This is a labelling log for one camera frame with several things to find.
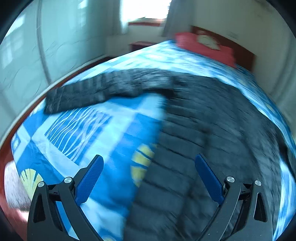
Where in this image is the black quilted puffer jacket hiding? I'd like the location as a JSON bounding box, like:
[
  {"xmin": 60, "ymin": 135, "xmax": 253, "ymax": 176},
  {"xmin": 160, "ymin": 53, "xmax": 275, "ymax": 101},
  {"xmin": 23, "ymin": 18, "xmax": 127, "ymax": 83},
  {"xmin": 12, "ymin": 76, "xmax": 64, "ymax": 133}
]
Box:
[{"xmin": 45, "ymin": 69, "xmax": 287, "ymax": 240}]

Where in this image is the blue patterned bed cover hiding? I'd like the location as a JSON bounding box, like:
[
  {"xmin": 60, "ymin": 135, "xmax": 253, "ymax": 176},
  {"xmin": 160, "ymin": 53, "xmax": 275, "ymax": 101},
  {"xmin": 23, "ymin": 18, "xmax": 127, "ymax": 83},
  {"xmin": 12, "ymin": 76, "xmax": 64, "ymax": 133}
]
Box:
[{"xmin": 11, "ymin": 41, "xmax": 295, "ymax": 240}]

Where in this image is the dark wood headboard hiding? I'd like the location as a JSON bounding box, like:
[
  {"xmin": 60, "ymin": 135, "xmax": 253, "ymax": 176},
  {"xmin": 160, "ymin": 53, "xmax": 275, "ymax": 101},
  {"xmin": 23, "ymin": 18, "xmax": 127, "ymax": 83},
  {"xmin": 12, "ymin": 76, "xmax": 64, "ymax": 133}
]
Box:
[{"xmin": 191, "ymin": 26, "xmax": 256, "ymax": 72}]

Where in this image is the frosted glass wardrobe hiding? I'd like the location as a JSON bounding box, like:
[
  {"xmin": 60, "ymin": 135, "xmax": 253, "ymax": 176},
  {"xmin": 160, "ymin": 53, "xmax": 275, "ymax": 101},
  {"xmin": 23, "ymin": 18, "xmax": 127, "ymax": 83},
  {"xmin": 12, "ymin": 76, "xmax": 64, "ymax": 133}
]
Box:
[{"xmin": 0, "ymin": 0, "xmax": 110, "ymax": 103}]

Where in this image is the white cartoon cushion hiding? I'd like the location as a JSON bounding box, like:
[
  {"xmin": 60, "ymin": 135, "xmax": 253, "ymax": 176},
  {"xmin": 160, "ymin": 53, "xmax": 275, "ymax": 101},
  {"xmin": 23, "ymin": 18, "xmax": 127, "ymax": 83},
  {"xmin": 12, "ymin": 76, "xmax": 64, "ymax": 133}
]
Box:
[{"xmin": 197, "ymin": 34, "xmax": 220, "ymax": 50}]

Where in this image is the red pillow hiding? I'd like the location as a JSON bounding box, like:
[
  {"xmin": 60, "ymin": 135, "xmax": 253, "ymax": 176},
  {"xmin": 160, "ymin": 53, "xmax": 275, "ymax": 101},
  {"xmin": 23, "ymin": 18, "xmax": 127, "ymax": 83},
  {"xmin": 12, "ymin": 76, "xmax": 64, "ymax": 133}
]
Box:
[{"xmin": 175, "ymin": 32, "xmax": 236, "ymax": 68}]

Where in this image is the dark wood nightstand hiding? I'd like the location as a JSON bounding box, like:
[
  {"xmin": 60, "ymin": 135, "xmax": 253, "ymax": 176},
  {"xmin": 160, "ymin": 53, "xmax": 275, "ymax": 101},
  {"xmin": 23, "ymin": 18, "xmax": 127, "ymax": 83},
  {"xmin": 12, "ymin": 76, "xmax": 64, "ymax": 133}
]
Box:
[{"xmin": 129, "ymin": 41, "xmax": 156, "ymax": 52}]

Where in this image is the white left window curtain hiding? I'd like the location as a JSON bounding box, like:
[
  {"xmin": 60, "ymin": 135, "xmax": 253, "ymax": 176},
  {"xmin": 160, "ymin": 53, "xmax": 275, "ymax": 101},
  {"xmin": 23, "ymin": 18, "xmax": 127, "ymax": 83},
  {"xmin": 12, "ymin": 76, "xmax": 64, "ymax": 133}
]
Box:
[{"xmin": 109, "ymin": 0, "xmax": 129, "ymax": 36}]

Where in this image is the grey window curtain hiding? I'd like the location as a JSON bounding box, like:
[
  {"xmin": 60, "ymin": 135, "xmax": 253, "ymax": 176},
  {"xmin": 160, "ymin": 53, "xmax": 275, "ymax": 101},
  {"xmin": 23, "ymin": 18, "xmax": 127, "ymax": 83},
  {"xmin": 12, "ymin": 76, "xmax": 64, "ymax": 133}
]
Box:
[{"xmin": 162, "ymin": 0, "xmax": 195, "ymax": 38}]

